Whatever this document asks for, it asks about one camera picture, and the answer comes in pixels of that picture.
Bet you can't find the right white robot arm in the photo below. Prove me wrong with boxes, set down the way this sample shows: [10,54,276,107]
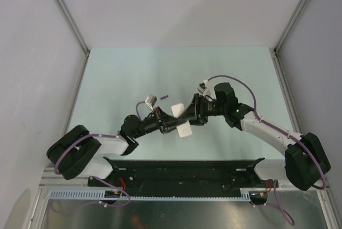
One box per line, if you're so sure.
[177,82,331,191]

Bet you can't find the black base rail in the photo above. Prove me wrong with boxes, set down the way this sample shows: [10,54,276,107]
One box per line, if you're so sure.
[87,158,276,197]

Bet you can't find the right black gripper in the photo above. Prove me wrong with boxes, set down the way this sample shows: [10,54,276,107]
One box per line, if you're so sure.
[178,93,227,126]

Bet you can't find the aluminium frame post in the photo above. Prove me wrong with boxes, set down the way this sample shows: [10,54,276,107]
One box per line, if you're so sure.
[54,0,90,57]
[273,0,310,56]

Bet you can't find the red white remote control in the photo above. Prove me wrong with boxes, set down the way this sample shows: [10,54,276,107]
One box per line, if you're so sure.
[171,103,192,138]

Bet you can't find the slotted cable duct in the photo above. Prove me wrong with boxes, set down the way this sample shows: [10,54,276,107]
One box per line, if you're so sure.
[49,189,266,201]

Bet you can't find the left aluminium frame post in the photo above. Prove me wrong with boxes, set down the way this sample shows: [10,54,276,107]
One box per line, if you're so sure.
[54,0,90,57]

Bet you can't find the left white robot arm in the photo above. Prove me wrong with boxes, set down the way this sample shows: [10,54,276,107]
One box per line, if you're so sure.
[46,107,190,186]

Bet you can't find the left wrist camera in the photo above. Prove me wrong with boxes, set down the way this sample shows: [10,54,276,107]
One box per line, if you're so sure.
[145,95,157,111]

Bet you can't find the right aluminium frame post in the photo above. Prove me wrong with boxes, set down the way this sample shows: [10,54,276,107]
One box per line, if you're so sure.
[273,0,310,56]

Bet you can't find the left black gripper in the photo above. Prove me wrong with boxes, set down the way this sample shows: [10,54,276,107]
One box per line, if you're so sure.
[133,107,185,139]

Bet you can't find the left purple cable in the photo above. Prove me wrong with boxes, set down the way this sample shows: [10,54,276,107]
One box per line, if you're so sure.
[50,102,132,213]

